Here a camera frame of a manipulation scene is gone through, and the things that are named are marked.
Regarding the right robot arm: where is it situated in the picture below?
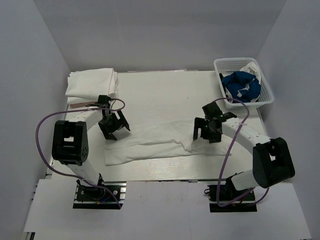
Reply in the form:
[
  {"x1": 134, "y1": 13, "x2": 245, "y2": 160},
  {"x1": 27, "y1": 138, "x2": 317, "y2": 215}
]
[{"x1": 193, "y1": 102, "x2": 296, "y2": 200}]

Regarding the white t-shirt green trim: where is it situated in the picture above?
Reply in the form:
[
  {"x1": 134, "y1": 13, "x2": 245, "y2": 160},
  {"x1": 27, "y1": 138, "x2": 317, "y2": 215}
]
[{"x1": 239, "y1": 61, "x2": 262, "y2": 84}]

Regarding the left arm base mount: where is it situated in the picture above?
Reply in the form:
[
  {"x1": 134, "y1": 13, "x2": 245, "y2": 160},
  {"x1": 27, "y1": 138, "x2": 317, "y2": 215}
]
[{"x1": 72, "y1": 180, "x2": 127, "y2": 210}]

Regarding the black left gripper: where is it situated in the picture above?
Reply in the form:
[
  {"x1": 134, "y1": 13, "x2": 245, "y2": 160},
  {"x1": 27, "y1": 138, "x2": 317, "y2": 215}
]
[{"x1": 98, "y1": 109, "x2": 130, "y2": 140}]

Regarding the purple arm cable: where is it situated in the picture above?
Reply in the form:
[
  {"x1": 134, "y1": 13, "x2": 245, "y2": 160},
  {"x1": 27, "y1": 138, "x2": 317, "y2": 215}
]
[
  {"x1": 216, "y1": 97, "x2": 271, "y2": 207},
  {"x1": 35, "y1": 98, "x2": 126, "y2": 210}
]

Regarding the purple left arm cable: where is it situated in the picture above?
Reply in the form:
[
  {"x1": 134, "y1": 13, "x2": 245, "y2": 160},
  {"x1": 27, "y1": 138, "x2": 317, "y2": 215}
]
[{"x1": 35, "y1": 98, "x2": 126, "y2": 210}]

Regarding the folded white t-shirt stack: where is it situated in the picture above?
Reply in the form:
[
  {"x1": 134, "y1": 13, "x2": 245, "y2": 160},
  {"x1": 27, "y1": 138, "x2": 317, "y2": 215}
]
[{"x1": 65, "y1": 68, "x2": 119, "y2": 105}]

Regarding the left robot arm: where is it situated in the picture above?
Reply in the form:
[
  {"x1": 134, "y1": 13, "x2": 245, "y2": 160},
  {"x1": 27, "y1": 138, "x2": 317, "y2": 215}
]
[{"x1": 52, "y1": 95, "x2": 130, "y2": 200}]

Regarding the white plastic laundry basket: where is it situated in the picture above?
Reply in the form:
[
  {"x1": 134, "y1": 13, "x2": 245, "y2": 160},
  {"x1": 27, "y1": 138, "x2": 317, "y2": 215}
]
[{"x1": 213, "y1": 57, "x2": 274, "y2": 109}]

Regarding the white t-shirt black print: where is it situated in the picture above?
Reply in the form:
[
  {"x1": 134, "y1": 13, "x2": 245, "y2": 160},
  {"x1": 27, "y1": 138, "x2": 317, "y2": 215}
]
[{"x1": 104, "y1": 120, "x2": 231, "y2": 166}]

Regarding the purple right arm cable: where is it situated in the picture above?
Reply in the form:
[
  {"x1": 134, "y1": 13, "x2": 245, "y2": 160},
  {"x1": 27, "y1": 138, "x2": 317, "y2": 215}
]
[{"x1": 216, "y1": 97, "x2": 271, "y2": 207}]

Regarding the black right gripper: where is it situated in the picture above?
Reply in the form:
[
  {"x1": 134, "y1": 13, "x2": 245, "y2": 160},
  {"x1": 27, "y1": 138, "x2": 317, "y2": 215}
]
[{"x1": 193, "y1": 117, "x2": 222, "y2": 143}]

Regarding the blue Mickey Mouse t-shirt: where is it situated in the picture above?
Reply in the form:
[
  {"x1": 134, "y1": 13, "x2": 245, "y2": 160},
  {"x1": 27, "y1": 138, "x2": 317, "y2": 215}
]
[{"x1": 220, "y1": 71, "x2": 261, "y2": 103}]

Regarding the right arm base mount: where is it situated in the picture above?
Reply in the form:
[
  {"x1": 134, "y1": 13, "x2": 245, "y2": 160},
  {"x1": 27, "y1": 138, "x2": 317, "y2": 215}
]
[{"x1": 204, "y1": 185, "x2": 257, "y2": 213}]

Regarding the folded pink t-shirt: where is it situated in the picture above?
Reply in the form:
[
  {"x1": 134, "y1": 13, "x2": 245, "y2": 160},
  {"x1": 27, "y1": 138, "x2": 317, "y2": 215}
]
[{"x1": 69, "y1": 101, "x2": 95, "y2": 108}]

